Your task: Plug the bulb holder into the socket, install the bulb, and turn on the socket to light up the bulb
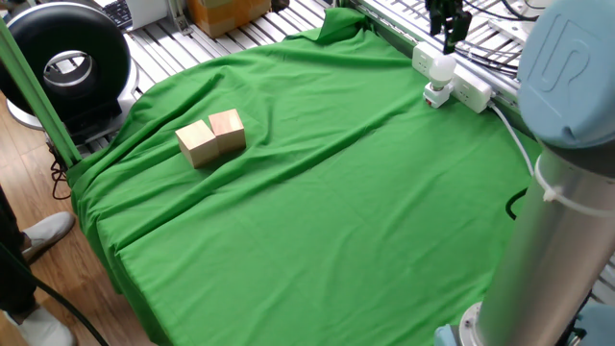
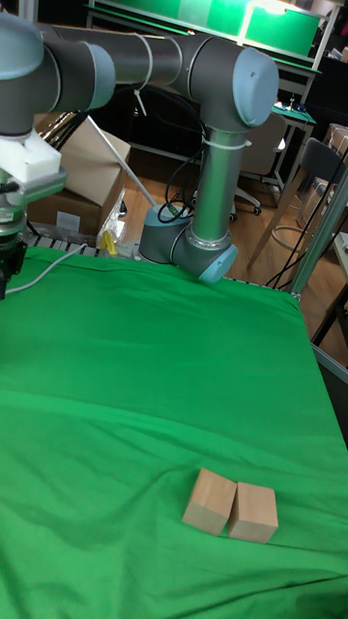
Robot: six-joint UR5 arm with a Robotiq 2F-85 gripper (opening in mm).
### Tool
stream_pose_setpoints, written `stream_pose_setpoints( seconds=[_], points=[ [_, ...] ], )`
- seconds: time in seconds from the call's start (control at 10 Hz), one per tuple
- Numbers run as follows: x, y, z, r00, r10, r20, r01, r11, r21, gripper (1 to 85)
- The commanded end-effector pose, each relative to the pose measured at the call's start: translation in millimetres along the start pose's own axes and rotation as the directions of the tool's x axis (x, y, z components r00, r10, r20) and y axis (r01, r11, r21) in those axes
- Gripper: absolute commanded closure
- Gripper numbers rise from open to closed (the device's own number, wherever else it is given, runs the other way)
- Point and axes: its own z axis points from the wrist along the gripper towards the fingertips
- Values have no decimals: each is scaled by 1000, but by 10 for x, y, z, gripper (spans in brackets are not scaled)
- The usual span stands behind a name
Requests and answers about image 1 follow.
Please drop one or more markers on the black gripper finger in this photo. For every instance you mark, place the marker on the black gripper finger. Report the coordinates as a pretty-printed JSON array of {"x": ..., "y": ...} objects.
[
  {"x": 456, "y": 29},
  {"x": 435, "y": 17}
]

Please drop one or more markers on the white LED bulb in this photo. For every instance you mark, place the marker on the white LED bulb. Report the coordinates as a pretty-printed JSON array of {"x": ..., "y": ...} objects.
[{"x": 442, "y": 69}]

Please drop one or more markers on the white plug-in bulb holder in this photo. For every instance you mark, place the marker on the white plug-in bulb holder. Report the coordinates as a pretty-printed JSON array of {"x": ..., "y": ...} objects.
[{"x": 436, "y": 96}]

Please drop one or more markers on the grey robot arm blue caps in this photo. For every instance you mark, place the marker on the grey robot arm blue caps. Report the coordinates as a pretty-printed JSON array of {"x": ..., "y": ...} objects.
[{"x": 552, "y": 240}]

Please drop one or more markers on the white power strip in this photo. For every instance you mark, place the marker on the white power strip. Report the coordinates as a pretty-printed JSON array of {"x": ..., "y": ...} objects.
[{"x": 473, "y": 91}]

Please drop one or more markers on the cardboard box yellow tape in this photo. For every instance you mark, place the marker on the cardboard box yellow tape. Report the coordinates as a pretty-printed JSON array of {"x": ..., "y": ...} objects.
[{"x": 226, "y": 17}]

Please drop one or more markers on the reddish wooden cube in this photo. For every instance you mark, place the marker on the reddish wooden cube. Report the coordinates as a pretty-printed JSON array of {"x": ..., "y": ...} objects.
[{"x": 228, "y": 130}]

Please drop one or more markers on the pale wooden cube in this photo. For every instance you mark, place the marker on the pale wooden cube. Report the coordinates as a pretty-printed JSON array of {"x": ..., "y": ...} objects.
[{"x": 197, "y": 144}]

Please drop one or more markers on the green cloth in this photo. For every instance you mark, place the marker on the green cloth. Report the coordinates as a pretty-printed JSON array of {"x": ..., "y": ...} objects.
[{"x": 288, "y": 264}]

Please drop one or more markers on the white box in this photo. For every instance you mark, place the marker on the white box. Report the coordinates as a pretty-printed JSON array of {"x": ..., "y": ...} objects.
[{"x": 146, "y": 12}]

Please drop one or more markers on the black keyboard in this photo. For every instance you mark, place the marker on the black keyboard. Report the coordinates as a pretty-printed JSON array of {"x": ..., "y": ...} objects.
[{"x": 120, "y": 12}]

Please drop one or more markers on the black trouser leg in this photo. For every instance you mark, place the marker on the black trouser leg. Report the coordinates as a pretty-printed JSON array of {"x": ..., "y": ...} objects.
[{"x": 12, "y": 269}]

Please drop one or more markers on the silver mount plate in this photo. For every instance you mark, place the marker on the silver mount plate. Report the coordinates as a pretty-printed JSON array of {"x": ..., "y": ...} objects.
[{"x": 504, "y": 30}]

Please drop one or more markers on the green frame post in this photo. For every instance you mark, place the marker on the green frame post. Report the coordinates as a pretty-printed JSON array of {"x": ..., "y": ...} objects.
[{"x": 33, "y": 91}]

